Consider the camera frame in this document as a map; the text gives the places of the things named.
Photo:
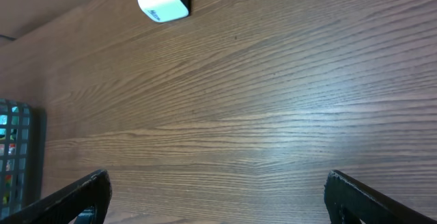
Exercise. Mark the grey plastic basket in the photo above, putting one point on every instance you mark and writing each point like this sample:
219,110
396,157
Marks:
15,134

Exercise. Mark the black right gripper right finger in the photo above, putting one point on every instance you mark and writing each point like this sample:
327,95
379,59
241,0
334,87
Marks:
350,201

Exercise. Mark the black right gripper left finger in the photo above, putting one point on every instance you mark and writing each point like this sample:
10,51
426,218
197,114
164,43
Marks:
83,201

